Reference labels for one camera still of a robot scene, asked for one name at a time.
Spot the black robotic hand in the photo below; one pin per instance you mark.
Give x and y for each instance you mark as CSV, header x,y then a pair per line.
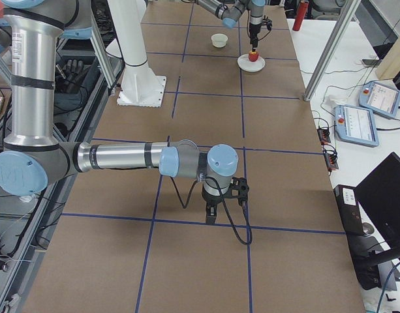
x,y
70,76

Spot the brown paper table cover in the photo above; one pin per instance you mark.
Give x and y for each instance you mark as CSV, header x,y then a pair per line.
x,y
100,265

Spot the orange connector module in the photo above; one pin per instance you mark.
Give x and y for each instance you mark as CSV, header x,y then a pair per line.
x,y
323,130
330,157

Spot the grey aluminium frame post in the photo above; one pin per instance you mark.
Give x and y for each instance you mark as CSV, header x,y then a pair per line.
x,y
337,33

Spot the right tape line crosswise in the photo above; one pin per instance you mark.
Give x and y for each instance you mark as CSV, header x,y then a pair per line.
x,y
166,221

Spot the near blue teach pendant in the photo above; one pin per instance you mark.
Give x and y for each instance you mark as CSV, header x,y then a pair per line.
x,y
356,125

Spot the blue teach pendant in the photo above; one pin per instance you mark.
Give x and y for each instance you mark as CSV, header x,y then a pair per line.
x,y
381,99
356,125

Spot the far orange connector module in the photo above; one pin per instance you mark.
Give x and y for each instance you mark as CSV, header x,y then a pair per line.
x,y
323,130

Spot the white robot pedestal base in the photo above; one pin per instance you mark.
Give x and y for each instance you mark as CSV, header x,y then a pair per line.
x,y
139,86

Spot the white round plate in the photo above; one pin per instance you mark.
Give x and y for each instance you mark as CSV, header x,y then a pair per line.
x,y
250,66

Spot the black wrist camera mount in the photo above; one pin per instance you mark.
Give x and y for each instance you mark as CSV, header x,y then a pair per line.
x,y
267,22
238,189

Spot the wooden board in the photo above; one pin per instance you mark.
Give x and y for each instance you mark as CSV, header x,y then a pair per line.
x,y
390,65

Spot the blue tape line lengthwise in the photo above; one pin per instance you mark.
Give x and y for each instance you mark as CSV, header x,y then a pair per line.
x,y
241,85

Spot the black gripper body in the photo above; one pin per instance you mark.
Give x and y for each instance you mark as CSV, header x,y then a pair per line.
x,y
254,30
210,197

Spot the red fire extinguisher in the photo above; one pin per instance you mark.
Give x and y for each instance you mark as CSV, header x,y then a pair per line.
x,y
300,14

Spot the right tape line lengthwise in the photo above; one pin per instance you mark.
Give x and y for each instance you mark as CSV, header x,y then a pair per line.
x,y
249,232

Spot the near orange connector module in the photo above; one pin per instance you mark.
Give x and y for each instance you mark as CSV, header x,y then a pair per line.
x,y
330,157

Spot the black monitor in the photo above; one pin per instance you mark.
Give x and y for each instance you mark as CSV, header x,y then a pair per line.
x,y
379,196

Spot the black computer box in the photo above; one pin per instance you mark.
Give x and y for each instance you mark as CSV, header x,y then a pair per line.
x,y
359,228

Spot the red yellow apple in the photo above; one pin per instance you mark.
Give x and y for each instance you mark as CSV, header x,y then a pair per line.
x,y
253,56

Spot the far blue teach pendant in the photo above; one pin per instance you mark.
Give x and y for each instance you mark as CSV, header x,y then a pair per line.
x,y
381,99

